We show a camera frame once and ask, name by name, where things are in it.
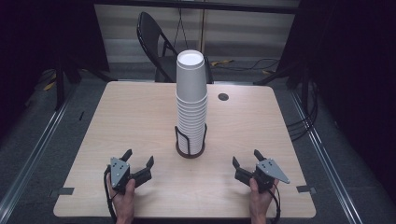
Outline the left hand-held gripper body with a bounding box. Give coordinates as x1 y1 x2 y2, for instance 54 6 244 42
109 156 135 195

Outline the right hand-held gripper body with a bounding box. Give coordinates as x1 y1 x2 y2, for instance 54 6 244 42
252 158 291 193

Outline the black wire cup holder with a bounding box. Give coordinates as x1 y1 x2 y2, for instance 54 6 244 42
174 123 208 160

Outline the stack of white paper cups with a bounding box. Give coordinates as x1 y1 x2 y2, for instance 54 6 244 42
176 49 208 156

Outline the person's right hand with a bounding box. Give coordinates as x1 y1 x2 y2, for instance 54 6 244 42
248 177 280 217

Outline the person's left hand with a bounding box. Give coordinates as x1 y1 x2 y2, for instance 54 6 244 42
106 175 137 219

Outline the grey tape piece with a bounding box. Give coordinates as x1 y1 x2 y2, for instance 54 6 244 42
49 187 76 201
295 184 318 195

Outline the black metal stand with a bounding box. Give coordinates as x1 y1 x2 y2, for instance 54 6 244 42
53 63 110 111

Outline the black folding chair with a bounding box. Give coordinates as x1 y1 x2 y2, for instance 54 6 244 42
136 11 215 84

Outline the black curtain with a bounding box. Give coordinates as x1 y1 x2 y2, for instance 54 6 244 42
0 0 110 138
276 0 396 203

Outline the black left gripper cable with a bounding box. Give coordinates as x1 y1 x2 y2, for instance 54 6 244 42
103 165 119 224

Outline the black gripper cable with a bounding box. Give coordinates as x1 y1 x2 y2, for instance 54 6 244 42
266 186 282 224
103 165 119 224

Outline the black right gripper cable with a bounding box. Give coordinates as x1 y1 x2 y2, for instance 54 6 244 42
266 186 282 224

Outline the metal floor rail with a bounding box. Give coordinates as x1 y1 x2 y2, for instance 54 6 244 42
289 89 364 224
0 88 78 217

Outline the bundle of black cables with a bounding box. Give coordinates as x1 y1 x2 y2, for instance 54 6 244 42
286 77 319 142

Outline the black floor cable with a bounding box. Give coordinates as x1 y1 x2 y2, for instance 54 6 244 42
218 58 280 73

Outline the black hanging wall cable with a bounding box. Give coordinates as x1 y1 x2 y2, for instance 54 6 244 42
173 7 190 50

